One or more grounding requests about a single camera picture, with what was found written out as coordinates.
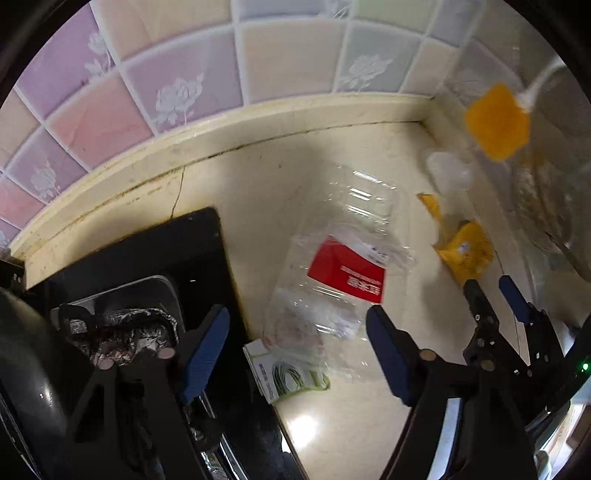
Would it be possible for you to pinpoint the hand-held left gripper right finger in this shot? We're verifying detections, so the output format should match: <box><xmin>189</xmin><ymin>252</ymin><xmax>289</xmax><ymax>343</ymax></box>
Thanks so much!
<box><xmin>366</xmin><ymin>305</ymin><xmax>539</xmax><ymax>480</ymax></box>

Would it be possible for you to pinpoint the white cord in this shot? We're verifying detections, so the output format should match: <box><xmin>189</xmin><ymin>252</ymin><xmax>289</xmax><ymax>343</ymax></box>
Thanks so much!
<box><xmin>517</xmin><ymin>54</ymin><xmax>567</xmax><ymax>114</ymax></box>

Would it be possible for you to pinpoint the dark wok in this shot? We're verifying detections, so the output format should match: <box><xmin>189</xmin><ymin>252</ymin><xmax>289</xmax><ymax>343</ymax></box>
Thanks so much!
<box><xmin>0</xmin><ymin>286</ymin><xmax>95</xmax><ymax>480</ymax></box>

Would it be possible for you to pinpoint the yellow wrapper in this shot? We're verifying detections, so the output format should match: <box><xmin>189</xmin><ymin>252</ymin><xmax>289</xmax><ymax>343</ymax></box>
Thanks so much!
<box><xmin>417</xmin><ymin>192</ymin><xmax>496</xmax><ymax>288</ymax></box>

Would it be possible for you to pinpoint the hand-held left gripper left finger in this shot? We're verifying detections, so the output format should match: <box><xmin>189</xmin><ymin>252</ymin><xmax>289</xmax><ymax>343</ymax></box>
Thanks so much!
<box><xmin>65</xmin><ymin>305</ymin><xmax>230</xmax><ymax>480</ymax></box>

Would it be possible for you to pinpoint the green and white packet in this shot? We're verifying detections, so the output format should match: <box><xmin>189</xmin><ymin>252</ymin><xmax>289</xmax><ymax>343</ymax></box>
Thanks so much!
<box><xmin>243</xmin><ymin>339</ymin><xmax>331</xmax><ymax>407</ymax></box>

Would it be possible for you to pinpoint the small clear plastic lid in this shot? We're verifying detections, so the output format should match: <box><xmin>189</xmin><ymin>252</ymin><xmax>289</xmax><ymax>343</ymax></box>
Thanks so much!
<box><xmin>425</xmin><ymin>151</ymin><xmax>474</xmax><ymax>195</ymax></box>

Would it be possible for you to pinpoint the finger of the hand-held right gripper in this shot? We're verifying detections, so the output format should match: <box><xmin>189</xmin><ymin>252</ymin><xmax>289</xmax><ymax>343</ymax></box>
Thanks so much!
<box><xmin>462</xmin><ymin>279</ymin><xmax>532</xmax><ymax>377</ymax></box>
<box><xmin>498</xmin><ymin>275</ymin><xmax>566</xmax><ymax>376</ymax></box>

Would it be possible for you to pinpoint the crumpled aluminium foil liner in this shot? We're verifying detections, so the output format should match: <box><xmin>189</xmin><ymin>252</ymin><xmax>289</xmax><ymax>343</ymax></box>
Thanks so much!
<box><xmin>68</xmin><ymin>308</ymin><xmax>180</xmax><ymax>369</ymax></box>

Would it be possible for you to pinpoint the black glass cooktop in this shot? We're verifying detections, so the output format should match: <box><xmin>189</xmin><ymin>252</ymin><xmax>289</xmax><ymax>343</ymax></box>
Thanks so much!
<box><xmin>23</xmin><ymin>207</ymin><xmax>311</xmax><ymax>480</ymax></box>

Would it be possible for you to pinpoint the clear plastic bag red label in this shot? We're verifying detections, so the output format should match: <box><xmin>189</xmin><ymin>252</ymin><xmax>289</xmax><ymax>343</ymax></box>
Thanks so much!
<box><xmin>263</xmin><ymin>164</ymin><xmax>417</xmax><ymax>372</ymax></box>

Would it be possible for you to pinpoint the steel burner tray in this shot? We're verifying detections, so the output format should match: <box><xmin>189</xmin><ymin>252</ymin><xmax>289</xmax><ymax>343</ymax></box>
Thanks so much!
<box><xmin>52</xmin><ymin>275</ymin><xmax>186</xmax><ymax>367</ymax></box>

